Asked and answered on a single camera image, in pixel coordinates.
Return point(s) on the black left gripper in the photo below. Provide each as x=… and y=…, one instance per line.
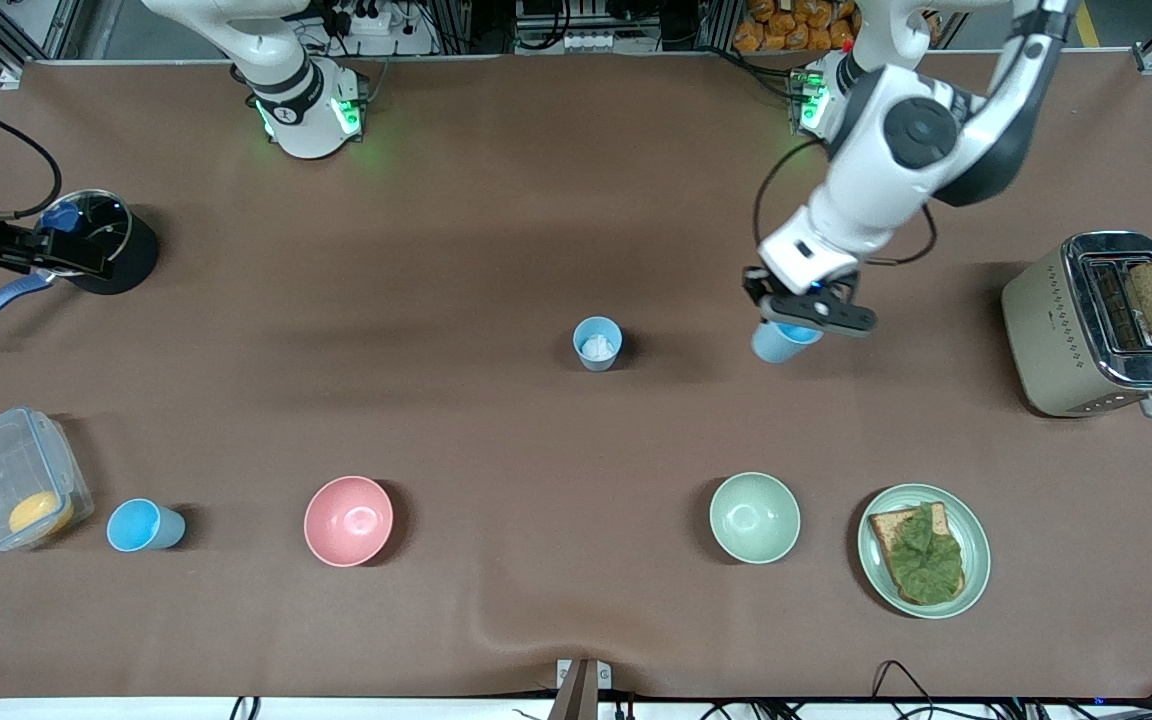
x=754, y=287

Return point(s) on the blue plastic cup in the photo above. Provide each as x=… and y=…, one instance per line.
x=133, y=525
x=781, y=348

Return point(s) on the white paper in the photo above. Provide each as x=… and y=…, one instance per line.
x=597, y=347

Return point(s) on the blue cup holding white paper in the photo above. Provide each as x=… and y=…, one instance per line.
x=598, y=364

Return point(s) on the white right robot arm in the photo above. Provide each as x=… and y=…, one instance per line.
x=301, y=110

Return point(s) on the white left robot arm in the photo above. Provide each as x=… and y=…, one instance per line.
x=866, y=200

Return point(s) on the glass lid with blue knob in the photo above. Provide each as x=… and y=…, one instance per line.
x=63, y=215

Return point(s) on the black cooking pot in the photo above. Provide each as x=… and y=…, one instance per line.
x=131, y=255

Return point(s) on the pale green bowl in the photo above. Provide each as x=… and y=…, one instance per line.
x=754, y=518

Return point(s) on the toast slice under lettuce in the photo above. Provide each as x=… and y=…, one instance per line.
x=886, y=525

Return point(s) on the brown table cloth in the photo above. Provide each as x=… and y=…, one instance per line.
x=576, y=200

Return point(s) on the cream and chrome toaster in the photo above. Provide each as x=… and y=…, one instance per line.
x=1046, y=340

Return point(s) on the yellow round food item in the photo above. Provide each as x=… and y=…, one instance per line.
x=36, y=512

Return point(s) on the bag of orange buns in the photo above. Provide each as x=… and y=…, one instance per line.
x=786, y=25

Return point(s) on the green lettuce leaf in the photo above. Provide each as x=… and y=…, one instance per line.
x=926, y=560

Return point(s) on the pale green plate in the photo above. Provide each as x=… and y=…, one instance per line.
x=976, y=545

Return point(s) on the small white power strip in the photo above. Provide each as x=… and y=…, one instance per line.
x=584, y=42

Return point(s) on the pink bowl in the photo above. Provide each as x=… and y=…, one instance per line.
x=348, y=520

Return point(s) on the white power strip with plugs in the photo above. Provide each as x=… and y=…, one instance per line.
x=371, y=20

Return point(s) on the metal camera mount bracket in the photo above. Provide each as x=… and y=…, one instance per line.
x=581, y=690

